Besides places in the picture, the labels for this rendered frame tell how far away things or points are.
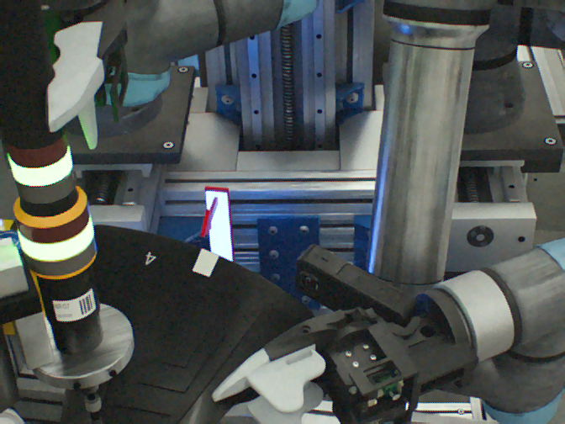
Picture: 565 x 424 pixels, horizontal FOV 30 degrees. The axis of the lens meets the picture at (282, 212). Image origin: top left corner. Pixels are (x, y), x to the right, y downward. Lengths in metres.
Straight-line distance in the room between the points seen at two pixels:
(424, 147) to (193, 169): 0.60
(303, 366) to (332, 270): 0.10
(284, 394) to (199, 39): 0.30
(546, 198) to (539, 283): 1.89
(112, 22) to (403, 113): 0.38
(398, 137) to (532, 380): 0.25
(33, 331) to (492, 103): 0.85
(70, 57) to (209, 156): 0.93
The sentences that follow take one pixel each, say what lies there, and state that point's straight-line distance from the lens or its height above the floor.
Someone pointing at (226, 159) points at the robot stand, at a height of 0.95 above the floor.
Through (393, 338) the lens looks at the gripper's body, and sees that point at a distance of 0.87.
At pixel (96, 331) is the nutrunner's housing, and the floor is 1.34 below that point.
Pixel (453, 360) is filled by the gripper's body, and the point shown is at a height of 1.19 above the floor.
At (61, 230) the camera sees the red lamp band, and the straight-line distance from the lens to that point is 0.63.
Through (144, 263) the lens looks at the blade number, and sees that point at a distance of 0.96.
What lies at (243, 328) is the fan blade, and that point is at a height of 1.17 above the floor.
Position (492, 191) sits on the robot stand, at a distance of 1.41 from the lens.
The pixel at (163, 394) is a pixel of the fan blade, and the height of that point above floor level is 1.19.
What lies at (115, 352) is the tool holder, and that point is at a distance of 0.70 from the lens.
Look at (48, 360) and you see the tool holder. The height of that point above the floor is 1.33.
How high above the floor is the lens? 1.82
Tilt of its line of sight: 38 degrees down
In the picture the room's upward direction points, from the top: 2 degrees counter-clockwise
